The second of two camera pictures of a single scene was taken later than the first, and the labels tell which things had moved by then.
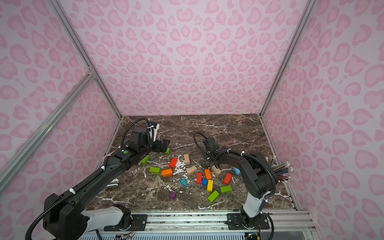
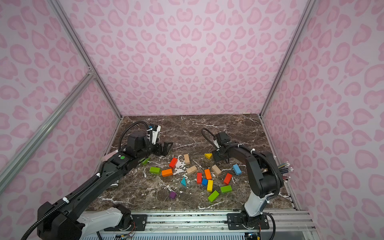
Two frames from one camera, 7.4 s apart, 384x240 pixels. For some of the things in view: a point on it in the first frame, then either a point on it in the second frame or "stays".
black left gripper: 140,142 stays
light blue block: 237,171 stays
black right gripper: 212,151 -> 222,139
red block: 173,162 stays
